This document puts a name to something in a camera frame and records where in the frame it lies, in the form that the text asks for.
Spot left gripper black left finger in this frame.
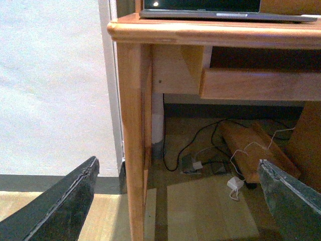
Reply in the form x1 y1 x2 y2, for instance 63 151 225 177
1 156 99 240

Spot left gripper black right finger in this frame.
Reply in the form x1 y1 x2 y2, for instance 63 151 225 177
258 159 320 240

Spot wooden keyboard tray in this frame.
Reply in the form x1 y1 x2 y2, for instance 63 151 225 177
199 68 320 101

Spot wooden footrest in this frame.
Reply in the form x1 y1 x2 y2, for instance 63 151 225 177
219 121 301 184

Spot wooden desk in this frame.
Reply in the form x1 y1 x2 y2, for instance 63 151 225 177
107 13 320 240

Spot grey laptop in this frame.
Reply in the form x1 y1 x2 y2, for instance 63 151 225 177
139 1 318 23

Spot white charger with cable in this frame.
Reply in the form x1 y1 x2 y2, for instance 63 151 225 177
227 128 294 200

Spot black power cable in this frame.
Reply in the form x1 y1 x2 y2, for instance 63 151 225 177
162 94 248 173

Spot white wall plug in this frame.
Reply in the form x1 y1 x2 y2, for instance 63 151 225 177
192 161 203 170

